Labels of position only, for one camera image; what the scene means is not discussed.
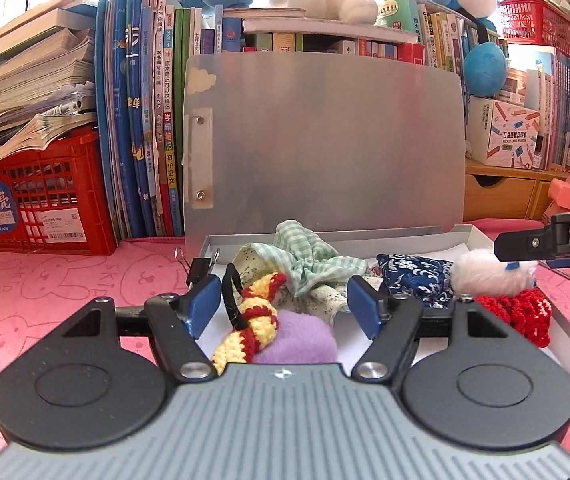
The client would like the blue brocade pouch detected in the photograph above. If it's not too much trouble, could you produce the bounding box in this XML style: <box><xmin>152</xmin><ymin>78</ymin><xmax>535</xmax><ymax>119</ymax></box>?
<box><xmin>376</xmin><ymin>254</ymin><xmax>454</xmax><ymax>309</ymax></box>

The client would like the yellow red crochet keychain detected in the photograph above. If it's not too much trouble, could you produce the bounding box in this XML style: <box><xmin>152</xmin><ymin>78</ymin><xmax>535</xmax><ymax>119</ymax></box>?
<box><xmin>211</xmin><ymin>263</ymin><xmax>287</xmax><ymax>375</ymax></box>

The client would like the red crochet item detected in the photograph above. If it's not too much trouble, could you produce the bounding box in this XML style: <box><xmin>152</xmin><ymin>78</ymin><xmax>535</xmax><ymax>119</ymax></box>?
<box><xmin>475</xmin><ymin>287</ymin><xmax>552</xmax><ymax>348</ymax></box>

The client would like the green checkered cloth pouch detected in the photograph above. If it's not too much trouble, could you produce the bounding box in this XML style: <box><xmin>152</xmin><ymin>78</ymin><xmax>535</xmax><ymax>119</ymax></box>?
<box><xmin>233</xmin><ymin>220</ymin><xmax>381</xmax><ymax>325</ymax></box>

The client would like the purple fluffy plush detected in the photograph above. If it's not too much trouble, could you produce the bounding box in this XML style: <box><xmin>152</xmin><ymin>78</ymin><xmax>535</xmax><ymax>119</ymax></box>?
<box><xmin>253</xmin><ymin>310</ymin><xmax>338</xmax><ymax>364</ymax></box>

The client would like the white fluffy plush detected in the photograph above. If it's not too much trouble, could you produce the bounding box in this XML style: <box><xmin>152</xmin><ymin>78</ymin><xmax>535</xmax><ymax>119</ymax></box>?
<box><xmin>450</xmin><ymin>249</ymin><xmax>537</xmax><ymax>297</ymax></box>

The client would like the black binder clip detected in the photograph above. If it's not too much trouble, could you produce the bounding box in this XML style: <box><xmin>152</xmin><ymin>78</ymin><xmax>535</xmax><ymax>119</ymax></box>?
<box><xmin>174</xmin><ymin>246</ymin><xmax>220</xmax><ymax>288</ymax></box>

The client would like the wooden drawer organizer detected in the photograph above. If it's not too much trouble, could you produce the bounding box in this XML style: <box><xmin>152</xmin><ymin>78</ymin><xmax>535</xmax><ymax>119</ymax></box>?
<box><xmin>463</xmin><ymin>159</ymin><xmax>568</xmax><ymax>221</ymax></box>

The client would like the white colourful printed box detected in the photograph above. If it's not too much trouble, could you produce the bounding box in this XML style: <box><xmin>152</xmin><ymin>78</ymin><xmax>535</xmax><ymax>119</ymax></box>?
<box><xmin>468</xmin><ymin>96</ymin><xmax>540</xmax><ymax>170</ymax></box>

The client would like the red plastic basket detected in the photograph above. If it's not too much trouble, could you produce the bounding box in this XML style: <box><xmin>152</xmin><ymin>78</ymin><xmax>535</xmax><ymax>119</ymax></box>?
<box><xmin>0</xmin><ymin>126</ymin><xmax>117</xmax><ymax>256</ymax></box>

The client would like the silver open box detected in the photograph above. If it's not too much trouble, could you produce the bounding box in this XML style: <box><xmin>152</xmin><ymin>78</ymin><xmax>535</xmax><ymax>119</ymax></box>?
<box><xmin>181</xmin><ymin>50</ymin><xmax>570</xmax><ymax>384</ymax></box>

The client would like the small red basket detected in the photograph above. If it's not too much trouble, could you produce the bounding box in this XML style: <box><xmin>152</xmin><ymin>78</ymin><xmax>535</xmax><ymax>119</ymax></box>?
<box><xmin>498</xmin><ymin>0</ymin><xmax>570</xmax><ymax>58</ymax></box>

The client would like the stack of books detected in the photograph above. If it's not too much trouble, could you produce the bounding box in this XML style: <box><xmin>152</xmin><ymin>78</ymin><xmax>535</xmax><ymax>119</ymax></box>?
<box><xmin>0</xmin><ymin>0</ymin><xmax>105</xmax><ymax>161</ymax></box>

